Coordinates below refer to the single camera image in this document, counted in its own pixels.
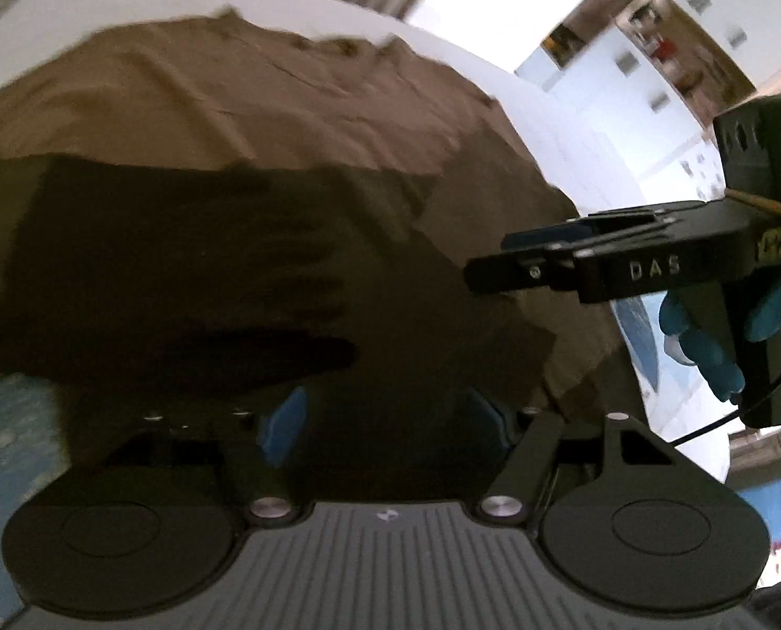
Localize white drawer cabinet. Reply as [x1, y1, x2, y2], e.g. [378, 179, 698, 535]
[516, 0, 781, 199]

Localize blue gloved hand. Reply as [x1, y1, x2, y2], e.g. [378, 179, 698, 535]
[660, 265, 781, 401]

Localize brown two-tone sweater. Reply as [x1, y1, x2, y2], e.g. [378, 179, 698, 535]
[0, 6, 655, 499]

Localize patterned white blue table mat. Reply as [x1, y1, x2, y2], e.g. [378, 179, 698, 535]
[0, 375, 68, 623]

